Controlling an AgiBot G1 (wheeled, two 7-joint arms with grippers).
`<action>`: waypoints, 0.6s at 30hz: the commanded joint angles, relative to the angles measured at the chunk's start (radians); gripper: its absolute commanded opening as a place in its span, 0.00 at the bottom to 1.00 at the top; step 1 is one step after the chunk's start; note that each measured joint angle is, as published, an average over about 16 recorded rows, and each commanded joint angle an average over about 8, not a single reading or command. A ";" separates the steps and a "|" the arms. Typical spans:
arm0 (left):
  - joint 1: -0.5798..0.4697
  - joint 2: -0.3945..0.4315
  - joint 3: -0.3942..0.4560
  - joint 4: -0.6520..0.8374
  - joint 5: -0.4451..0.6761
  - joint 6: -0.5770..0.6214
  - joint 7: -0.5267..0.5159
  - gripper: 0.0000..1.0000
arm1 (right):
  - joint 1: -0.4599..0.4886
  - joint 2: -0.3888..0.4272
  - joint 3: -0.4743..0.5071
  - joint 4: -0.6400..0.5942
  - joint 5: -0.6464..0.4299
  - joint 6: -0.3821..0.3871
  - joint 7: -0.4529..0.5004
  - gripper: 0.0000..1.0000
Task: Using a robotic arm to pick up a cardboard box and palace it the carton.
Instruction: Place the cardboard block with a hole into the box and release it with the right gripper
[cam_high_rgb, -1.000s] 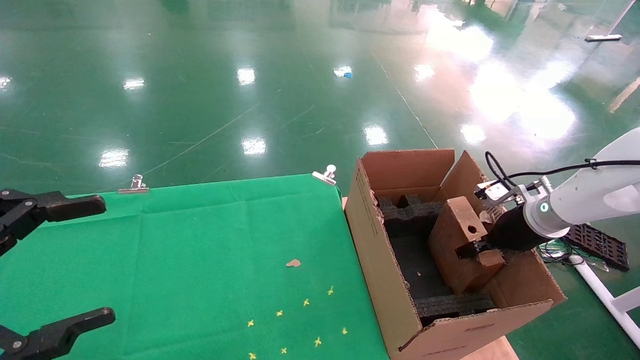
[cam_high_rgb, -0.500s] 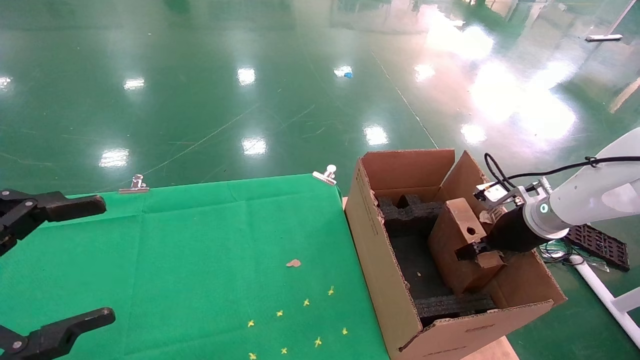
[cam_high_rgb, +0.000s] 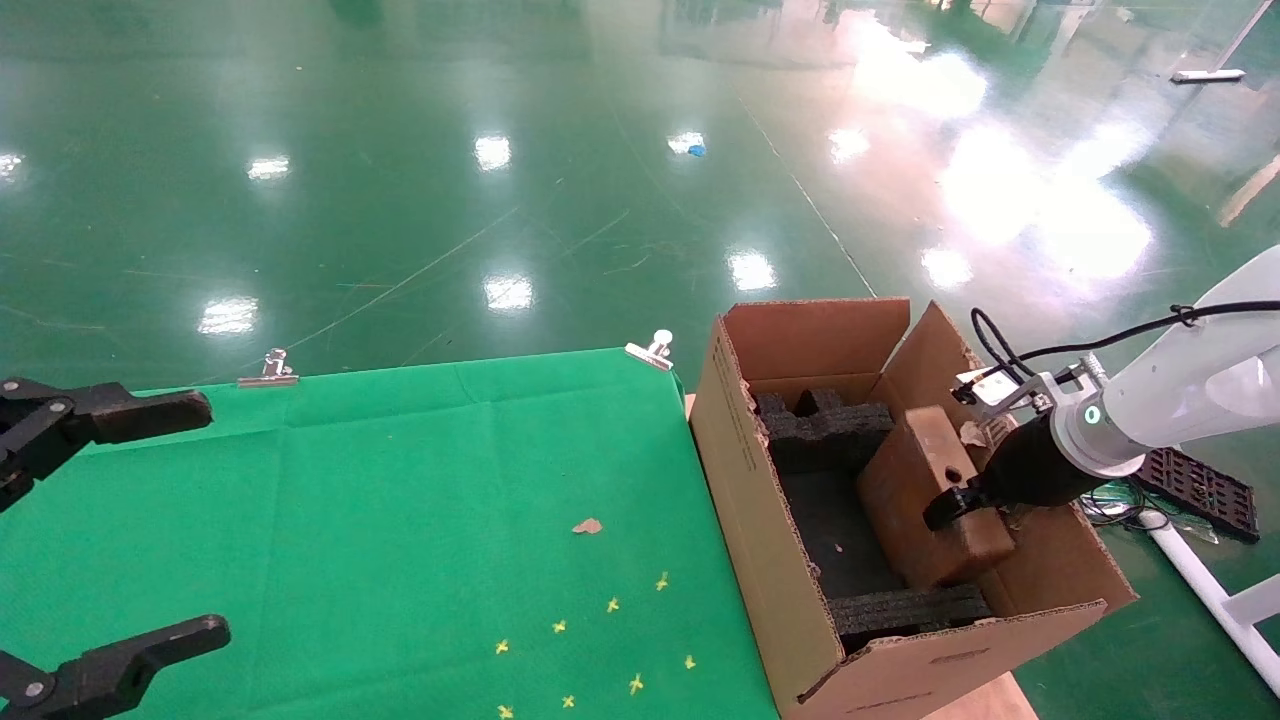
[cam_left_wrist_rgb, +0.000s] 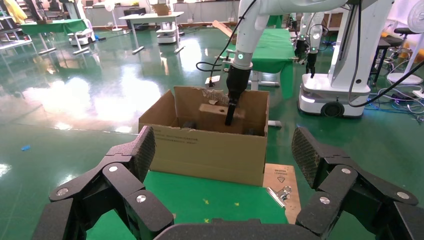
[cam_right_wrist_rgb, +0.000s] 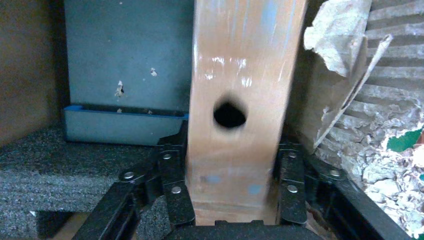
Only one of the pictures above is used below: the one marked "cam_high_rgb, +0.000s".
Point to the white flat floor object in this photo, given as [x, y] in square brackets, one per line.
[1207, 76]

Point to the small brown cardboard box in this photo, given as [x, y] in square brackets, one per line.
[910, 490]

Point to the large open cardboard carton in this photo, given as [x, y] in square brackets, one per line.
[760, 520]

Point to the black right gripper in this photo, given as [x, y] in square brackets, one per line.
[1035, 470]

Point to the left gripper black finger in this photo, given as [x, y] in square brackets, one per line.
[120, 662]
[130, 412]

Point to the black plastic grid tray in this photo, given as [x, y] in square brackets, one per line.
[1200, 490]

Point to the notched black foam block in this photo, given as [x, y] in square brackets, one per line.
[825, 430]

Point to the green table cloth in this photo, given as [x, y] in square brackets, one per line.
[350, 500]

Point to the black foam liner sheet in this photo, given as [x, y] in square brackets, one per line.
[830, 530]

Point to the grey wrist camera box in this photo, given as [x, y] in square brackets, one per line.
[990, 390]

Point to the silver binder clip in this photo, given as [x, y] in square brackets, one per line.
[272, 372]
[652, 352]

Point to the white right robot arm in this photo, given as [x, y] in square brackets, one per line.
[1200, 380]

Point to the white tube frame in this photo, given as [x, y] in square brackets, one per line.
[1205, 585]

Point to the small torn cardboard scrap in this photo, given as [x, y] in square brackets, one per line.
[587, 526]

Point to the grey metal camera bracket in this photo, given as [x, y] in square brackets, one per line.
[1060, 382]

